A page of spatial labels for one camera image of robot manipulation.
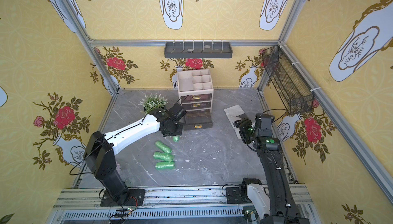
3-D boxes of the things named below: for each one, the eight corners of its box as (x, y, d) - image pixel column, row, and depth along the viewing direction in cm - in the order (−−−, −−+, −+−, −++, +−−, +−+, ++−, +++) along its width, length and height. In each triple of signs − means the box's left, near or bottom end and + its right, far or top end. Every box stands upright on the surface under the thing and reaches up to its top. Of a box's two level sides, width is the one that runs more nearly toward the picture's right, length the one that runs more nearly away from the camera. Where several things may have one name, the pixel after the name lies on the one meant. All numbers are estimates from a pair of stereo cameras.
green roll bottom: (156, 169, 84) (155, 167, 82) (157, 163, 86) (156, 161, 84) (175, 169, 84) (174, 167, 82) (175, 163, 86) (175, 161, 84)
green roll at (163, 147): (154, 144, 93) (154, 143, 91) (158, 140, 95) (157, 139, 93) (169, 154, 89) (168, 153, 88) (172, 150, 91) (172, 148, 89)
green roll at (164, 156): (153, 158, 88) (152, 156, 85) (156, 153, 90) (154, 150, 87) (172, 162, 86) (172, 160, 84) (174, 157, 88) (174, 154, 86)
